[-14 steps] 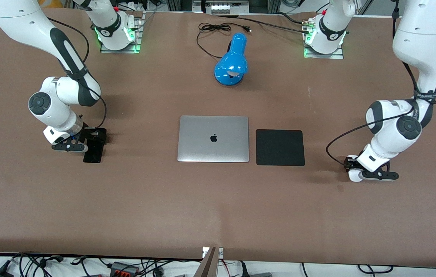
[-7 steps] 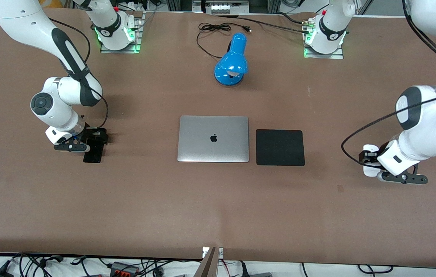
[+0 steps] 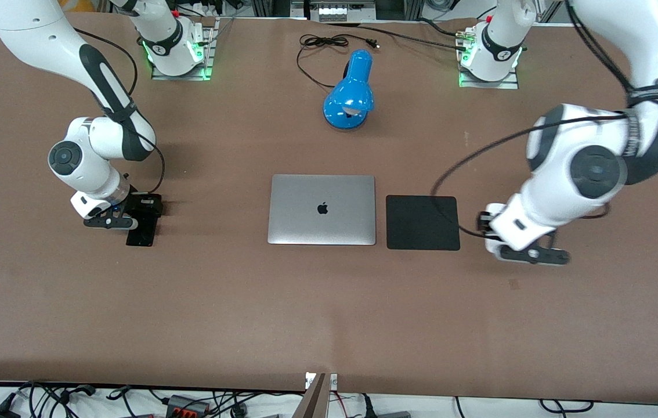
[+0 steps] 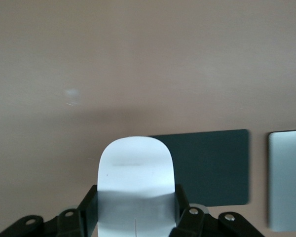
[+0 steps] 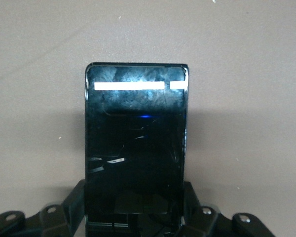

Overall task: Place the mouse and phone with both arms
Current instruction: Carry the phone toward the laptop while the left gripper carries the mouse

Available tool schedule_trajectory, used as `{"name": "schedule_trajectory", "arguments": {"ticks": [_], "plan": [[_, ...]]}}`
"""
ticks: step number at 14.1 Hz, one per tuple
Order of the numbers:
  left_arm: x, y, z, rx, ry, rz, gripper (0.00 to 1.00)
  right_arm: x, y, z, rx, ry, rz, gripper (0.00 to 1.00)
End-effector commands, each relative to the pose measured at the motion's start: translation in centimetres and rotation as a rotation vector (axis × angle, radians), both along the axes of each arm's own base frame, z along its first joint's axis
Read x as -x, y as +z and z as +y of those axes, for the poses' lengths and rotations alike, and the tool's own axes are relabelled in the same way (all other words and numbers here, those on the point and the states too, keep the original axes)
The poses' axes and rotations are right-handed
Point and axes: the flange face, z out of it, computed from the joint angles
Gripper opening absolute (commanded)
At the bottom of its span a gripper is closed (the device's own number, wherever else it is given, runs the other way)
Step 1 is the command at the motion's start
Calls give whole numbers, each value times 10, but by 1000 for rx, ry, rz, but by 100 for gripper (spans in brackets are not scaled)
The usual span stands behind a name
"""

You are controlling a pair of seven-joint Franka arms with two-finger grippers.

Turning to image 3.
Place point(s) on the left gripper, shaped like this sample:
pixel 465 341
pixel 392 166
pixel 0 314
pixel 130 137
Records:
pixel 484 222

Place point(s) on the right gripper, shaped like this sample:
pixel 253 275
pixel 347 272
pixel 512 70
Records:
pixel 144 207

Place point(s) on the black smartphone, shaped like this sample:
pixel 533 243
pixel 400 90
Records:
pixel 142 235

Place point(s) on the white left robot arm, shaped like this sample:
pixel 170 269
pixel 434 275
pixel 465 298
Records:
pixel 596 168

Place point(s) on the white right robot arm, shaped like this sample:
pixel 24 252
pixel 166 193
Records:
pixel 33 35

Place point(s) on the black mouse pad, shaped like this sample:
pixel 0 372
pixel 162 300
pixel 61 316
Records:
pixel 422 223

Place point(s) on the black red connector block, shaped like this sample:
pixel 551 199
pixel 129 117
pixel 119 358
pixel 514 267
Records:
pixel 187 405

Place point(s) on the silver laptop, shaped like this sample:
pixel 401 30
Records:
pixel 320 226

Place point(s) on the blue desk lamp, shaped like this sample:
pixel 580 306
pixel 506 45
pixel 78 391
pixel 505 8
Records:
pixel 349 96

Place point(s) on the grey power strip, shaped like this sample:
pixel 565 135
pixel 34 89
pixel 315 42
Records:
pixel 332 11

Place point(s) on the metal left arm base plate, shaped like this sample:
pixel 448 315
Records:
pixel 468 81

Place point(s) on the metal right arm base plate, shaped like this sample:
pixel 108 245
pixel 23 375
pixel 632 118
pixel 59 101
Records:
pixel 207 52

